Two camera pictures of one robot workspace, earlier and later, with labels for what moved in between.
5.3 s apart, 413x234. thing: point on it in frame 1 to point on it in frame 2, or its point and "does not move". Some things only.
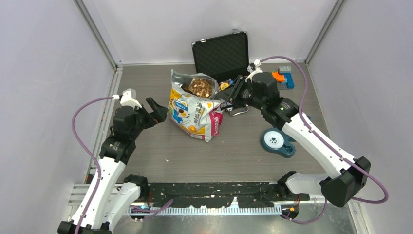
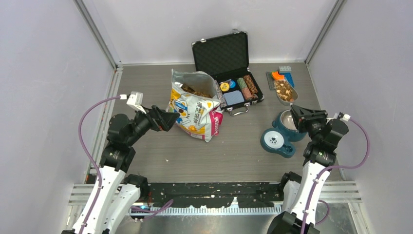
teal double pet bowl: x=274 y=140 does not move
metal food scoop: x=204 y=87 to x=285 y=93
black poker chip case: x=226 y=58 does not move
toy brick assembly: x=283 y=76 does not move
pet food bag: x=195 y=106 does not move
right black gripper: x=232 y=95 to x=306 y=116
